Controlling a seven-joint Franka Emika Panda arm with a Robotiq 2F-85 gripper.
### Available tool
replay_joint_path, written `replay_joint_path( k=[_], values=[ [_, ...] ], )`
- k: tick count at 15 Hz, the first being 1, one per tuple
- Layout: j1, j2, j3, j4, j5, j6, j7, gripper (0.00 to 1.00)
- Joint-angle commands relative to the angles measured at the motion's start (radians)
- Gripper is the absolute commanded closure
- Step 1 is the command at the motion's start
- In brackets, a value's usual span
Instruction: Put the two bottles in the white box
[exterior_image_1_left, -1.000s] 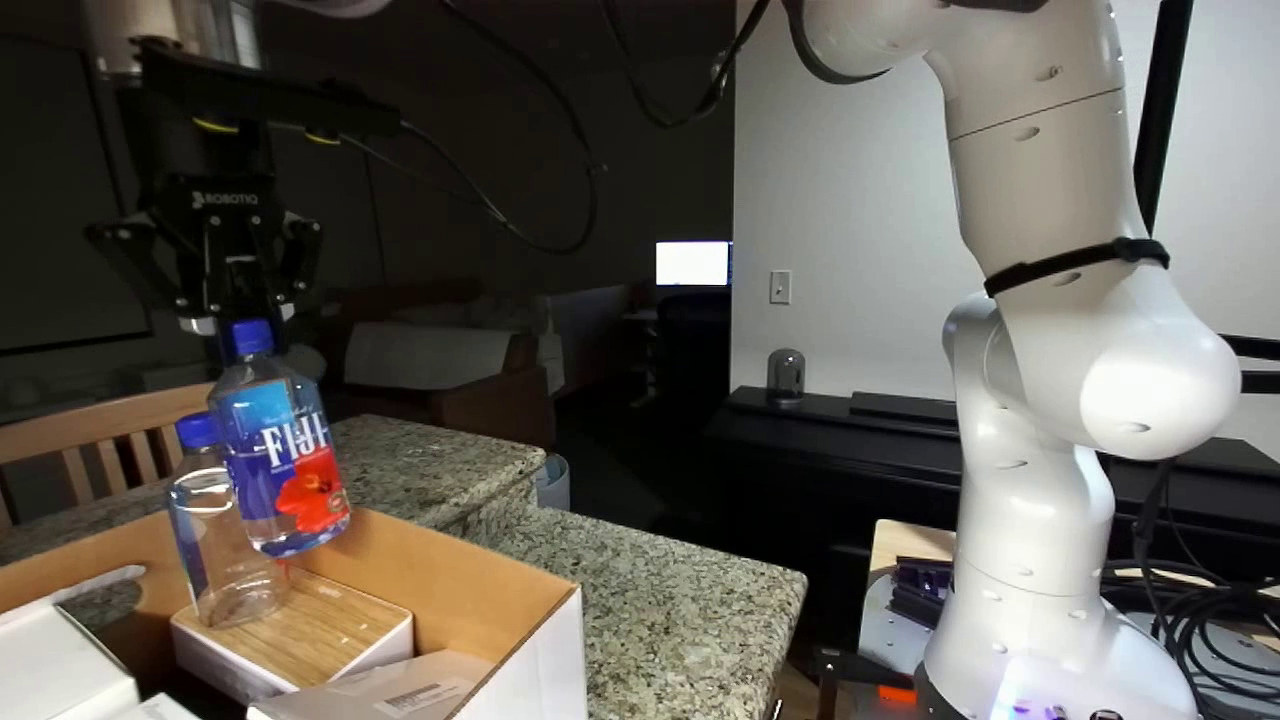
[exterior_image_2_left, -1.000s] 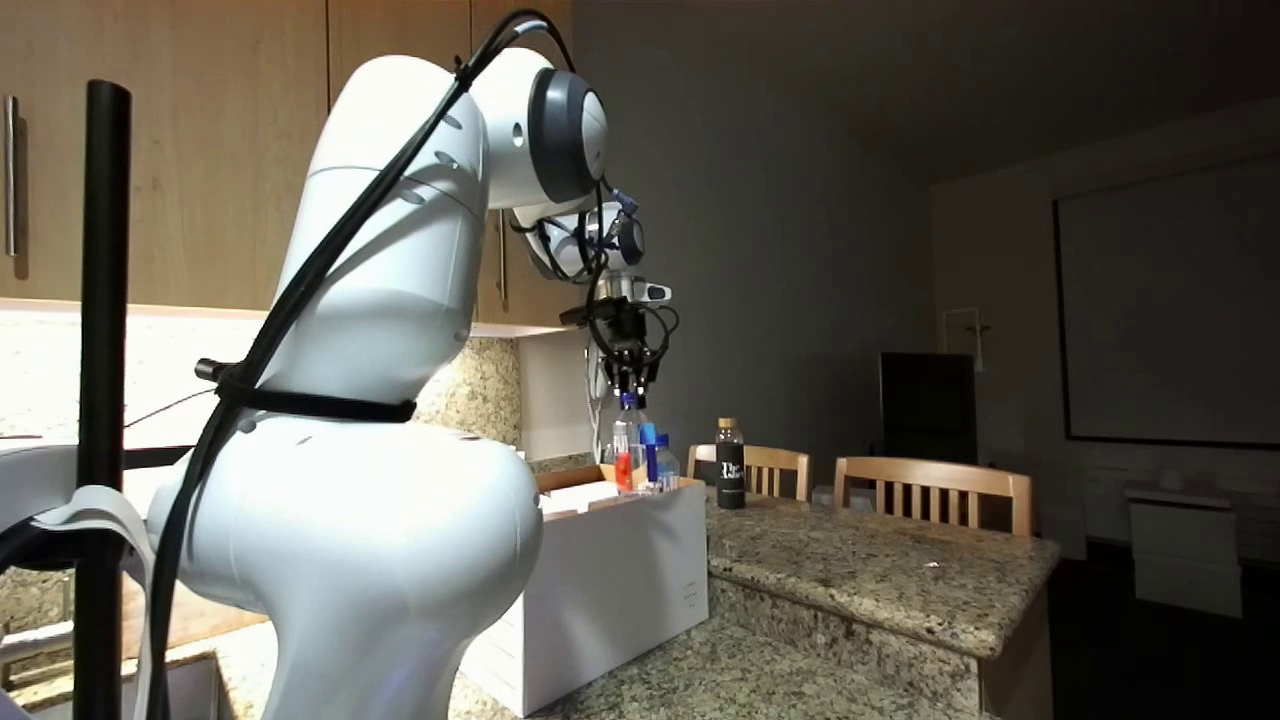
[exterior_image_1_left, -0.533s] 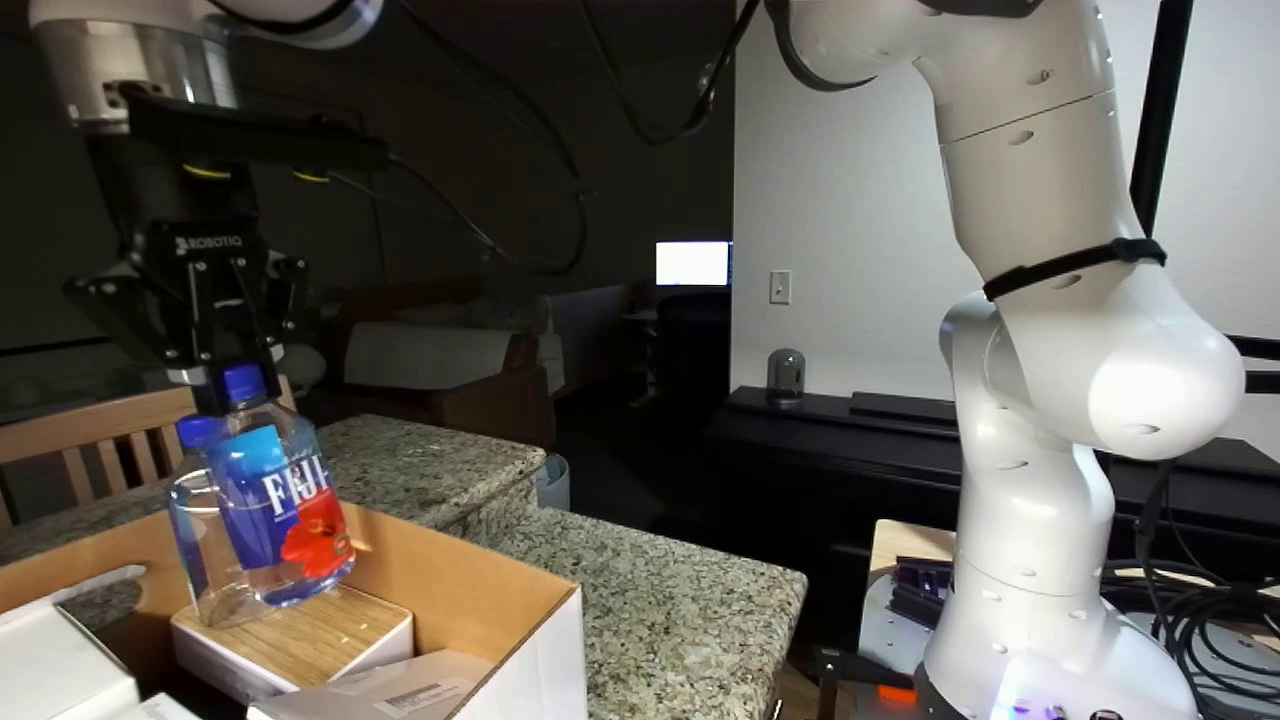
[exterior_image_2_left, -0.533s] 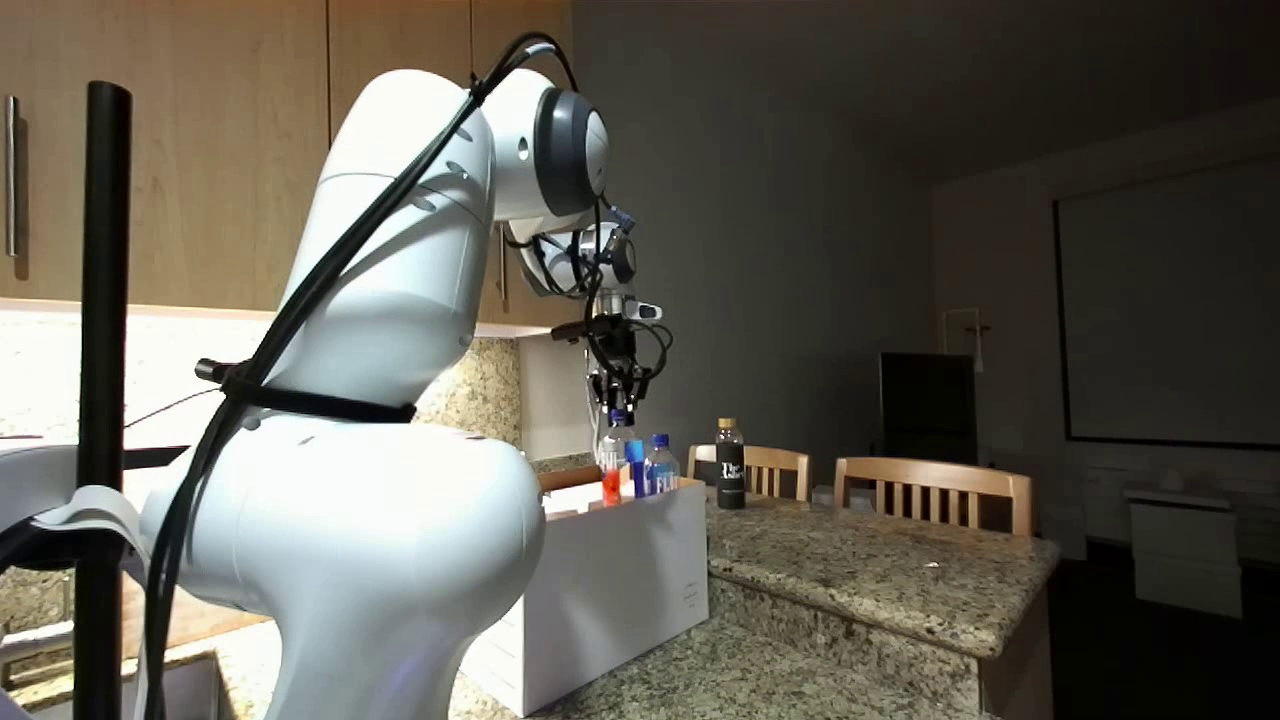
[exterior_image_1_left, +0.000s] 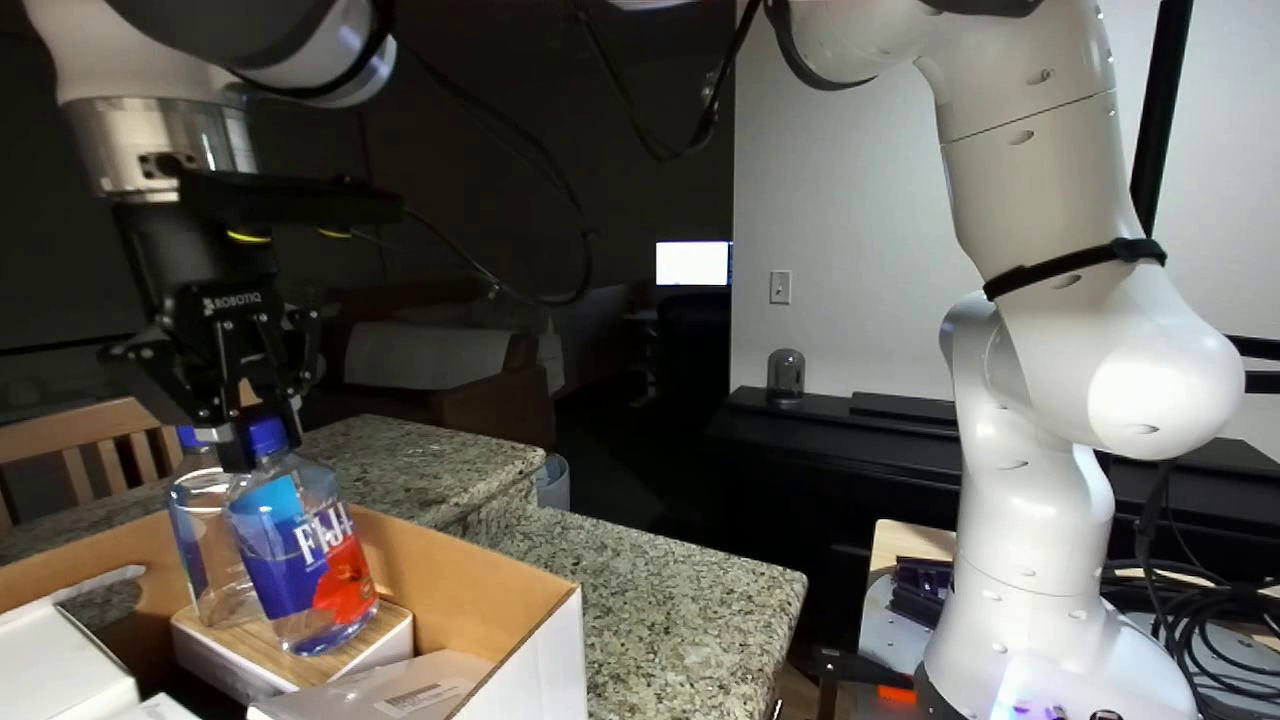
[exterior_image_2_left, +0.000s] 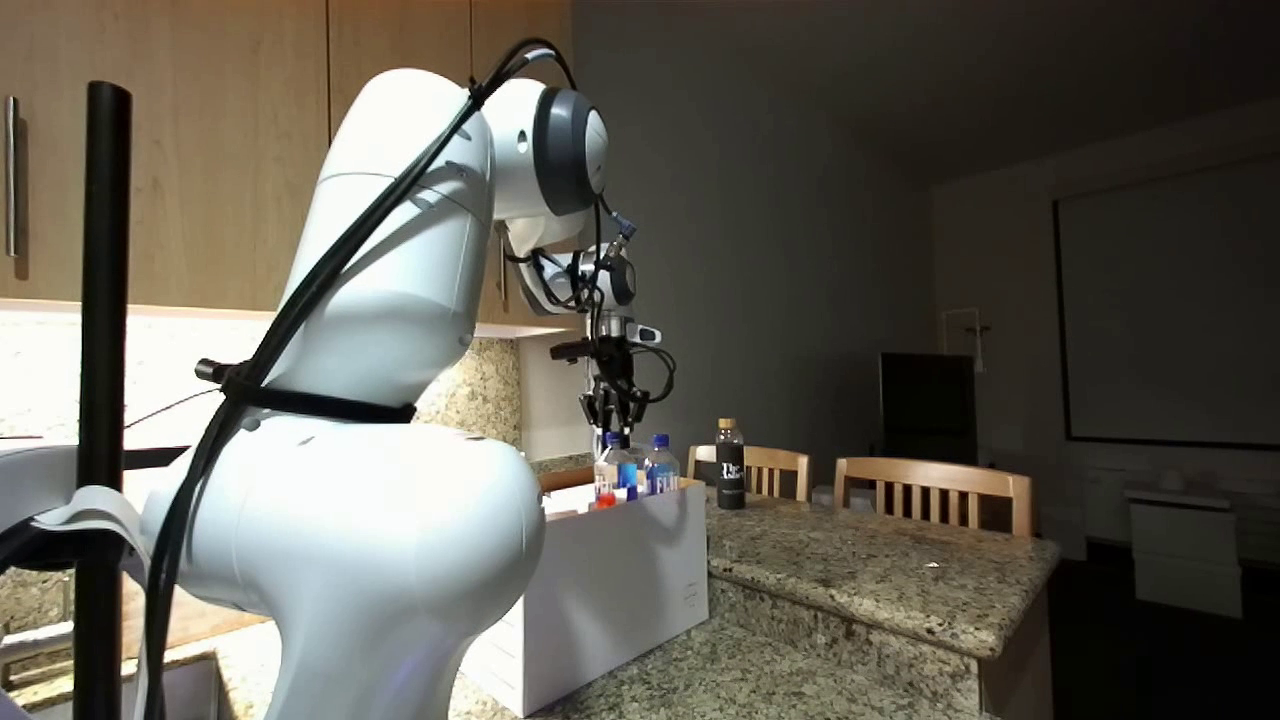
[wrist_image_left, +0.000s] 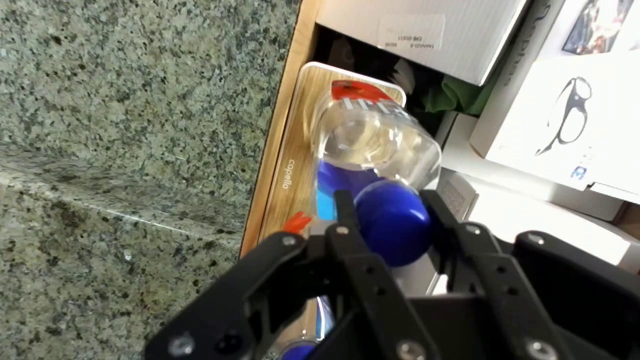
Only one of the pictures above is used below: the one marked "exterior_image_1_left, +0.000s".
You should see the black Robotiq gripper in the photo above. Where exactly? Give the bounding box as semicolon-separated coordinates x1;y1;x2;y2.
101;272;326;441

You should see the Fiji water bottle blue cap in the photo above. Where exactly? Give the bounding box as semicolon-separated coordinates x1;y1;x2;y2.
163;421;273;630
219;412;382;661

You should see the white box with wooden lid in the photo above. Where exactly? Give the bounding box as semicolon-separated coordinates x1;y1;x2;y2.
166;584;414;712

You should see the large white cardboard box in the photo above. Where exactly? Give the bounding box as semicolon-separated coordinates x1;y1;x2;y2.
0;475;592;720

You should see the light wooden slat-back chair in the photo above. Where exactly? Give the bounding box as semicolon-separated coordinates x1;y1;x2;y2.
0;390;185;530

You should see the white rectangular bin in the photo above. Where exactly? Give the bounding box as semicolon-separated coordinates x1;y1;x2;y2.
341;320;516;390

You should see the brown sofa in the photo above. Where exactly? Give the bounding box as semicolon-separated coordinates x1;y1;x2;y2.
322;272;564;444

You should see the glowing computer monitor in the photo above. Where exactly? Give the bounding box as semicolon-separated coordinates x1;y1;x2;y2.
653;236;736;291

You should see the grey glass jar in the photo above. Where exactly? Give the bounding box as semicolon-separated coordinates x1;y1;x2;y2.
765;344;809;403

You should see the black low cabinet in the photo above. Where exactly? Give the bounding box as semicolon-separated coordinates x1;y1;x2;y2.
701;381;1280;591

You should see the black flat device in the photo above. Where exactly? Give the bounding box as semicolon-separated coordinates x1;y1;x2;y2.
846;386;973;429

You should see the small light side table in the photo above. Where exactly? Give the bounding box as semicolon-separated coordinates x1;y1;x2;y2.
855;516;967;676

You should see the purple black gadget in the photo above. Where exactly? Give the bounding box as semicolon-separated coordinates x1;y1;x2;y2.
887;555;956;629

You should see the black stand pole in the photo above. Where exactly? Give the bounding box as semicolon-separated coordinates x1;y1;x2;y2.
1129;0;1199;238

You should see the black metal bar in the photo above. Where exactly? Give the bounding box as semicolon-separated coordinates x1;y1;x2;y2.
1230;330;1280;396

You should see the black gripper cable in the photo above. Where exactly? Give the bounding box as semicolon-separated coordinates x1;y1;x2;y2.
394;0;751;313

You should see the black arm strap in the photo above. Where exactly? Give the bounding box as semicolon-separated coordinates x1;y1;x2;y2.
979;236;1172;305

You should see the black cable bundle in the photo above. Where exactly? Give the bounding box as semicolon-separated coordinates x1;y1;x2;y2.
1105;530;1280;712

